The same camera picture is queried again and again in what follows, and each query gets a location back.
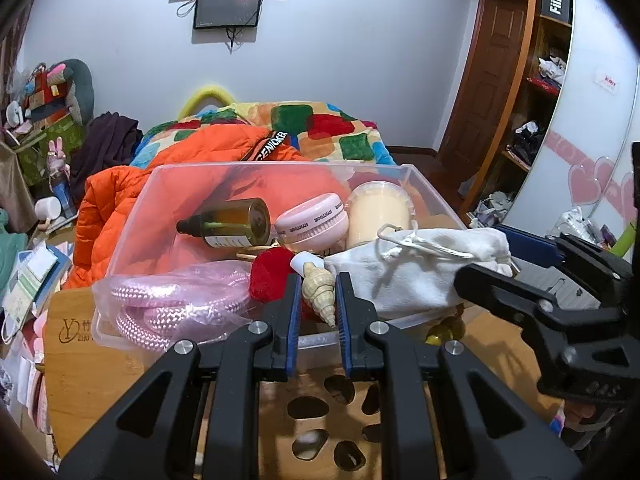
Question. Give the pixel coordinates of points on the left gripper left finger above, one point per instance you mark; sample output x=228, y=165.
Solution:
x=195, y=400

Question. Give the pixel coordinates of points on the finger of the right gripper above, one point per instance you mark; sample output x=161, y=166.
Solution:
x=531, y=248

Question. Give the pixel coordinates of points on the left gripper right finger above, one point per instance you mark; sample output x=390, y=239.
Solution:
x=444, y=413

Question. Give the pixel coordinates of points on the white drawstring pouch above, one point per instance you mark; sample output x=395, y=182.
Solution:
x=412, y=272

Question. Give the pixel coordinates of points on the cream lidded tub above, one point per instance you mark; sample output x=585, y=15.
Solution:
x=374, y=204

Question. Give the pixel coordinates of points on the red velvet drawstring pouch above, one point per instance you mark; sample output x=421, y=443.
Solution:
x=269, y=274

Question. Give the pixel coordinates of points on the beige conch shell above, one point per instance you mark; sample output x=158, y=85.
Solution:
x=318, y=290

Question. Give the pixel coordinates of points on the pink round portable fan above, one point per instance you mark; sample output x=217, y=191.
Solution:
x=315, y=226

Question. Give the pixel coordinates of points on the mint lotion tube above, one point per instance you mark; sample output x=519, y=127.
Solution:
x=301, y=259

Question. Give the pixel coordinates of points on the green glass spray bottle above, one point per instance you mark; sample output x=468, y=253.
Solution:
x=232, y=224

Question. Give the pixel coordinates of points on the olive gourd charm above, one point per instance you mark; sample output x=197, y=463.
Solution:
x=451, y=328

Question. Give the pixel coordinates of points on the wooden wardrobe shelf unit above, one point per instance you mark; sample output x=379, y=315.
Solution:
x=501, y=89

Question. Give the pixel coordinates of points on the stack of books and papers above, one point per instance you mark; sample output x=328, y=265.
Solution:
x=36, y=276

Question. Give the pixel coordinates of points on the orange puffer jacket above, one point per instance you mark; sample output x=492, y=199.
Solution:
x=218, y=162

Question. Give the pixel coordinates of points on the colourful patchwork bed blanket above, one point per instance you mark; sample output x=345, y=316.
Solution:
x=321, y=132

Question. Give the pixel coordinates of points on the striped brown curtain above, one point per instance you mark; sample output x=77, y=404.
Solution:
x=14, y=193

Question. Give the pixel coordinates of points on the pink bunny figure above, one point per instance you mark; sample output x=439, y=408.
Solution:
x=59, y=176

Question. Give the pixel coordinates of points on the dark purple garment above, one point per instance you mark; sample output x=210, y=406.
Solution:
x=111, y=140

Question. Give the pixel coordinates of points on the yellow curved headboard cushion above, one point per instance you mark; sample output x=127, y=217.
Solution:
x=206, y=95

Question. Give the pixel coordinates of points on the small black wall monitor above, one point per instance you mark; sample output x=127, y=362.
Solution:
x=226, y=13

